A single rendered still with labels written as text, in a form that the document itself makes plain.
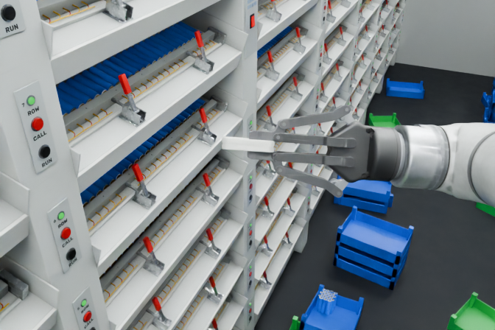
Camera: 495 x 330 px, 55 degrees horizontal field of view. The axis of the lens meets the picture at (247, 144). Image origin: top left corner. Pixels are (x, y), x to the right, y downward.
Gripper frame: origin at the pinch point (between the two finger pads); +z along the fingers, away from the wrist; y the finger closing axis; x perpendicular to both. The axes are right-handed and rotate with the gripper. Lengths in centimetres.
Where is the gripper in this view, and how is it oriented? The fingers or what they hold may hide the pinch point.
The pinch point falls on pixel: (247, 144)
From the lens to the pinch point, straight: 64.3
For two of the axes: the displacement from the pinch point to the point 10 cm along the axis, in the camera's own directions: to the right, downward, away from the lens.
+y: 0.8, -9.9, -0.8
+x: 0.6, 0.8, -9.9
